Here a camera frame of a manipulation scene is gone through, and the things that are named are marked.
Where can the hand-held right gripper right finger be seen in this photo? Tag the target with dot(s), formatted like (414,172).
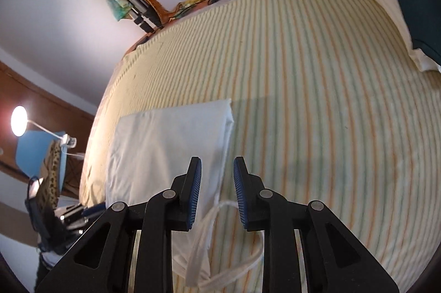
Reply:
(239,189)

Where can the white desk lamp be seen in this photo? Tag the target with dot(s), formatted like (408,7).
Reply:
(19,121)

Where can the yellow green packet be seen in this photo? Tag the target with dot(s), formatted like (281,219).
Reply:
(193,4)

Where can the leopard print cloth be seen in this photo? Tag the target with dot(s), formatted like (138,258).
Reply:
(50,176)

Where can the white tank top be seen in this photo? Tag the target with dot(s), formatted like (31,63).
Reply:
(155,148)

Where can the wooden door frame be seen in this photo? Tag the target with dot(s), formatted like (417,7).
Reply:
(51,103)

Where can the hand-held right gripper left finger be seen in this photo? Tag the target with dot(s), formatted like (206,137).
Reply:
(194,189)

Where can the blue board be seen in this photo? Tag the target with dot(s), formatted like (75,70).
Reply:
(32,155)

